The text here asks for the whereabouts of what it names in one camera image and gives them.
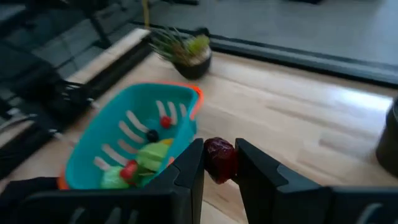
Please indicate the green toy cabbage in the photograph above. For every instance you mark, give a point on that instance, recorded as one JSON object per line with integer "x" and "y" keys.
{"x": 112, "y": 180}

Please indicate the yellow toy banana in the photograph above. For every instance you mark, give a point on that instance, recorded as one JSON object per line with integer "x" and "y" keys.
{"x": 167, "y": 142}

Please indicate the small red toy berry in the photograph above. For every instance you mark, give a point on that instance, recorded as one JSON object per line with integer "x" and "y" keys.
{"x": 165, "y": 122}

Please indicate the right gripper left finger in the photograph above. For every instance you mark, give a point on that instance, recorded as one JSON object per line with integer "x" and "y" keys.
{"x": 186, "y": 180}

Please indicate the small potted succulent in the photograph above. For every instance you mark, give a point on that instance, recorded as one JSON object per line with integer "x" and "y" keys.
{"x": 189, "y": 59}

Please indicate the leafy tree in black pot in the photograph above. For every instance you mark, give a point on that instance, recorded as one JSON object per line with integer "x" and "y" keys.
{"x": 390, "y": 140}

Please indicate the dark toy plum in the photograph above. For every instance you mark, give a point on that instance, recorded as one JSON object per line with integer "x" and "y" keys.
{"x": 152, "y": 136}

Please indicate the toy strawberry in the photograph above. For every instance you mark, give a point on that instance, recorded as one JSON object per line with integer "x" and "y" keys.
{"x": 129, "y": 171}

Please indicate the toy peach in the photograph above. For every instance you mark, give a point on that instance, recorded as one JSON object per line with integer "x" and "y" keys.
{"x": 170, "y": 161}

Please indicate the light green toy vegetable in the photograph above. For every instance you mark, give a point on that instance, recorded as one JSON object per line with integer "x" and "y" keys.
{"x": 152, "y": 155}

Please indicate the dark red toy cherry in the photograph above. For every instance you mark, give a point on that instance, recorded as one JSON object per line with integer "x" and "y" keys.
{"x": 220, "y": 160}

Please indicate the teal basket with pink rim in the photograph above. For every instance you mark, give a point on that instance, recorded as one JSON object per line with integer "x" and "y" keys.
{"x": 102, "y": 133}

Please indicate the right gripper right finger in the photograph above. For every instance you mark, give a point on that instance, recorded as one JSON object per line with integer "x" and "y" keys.
{"x": 264, "y": 186}

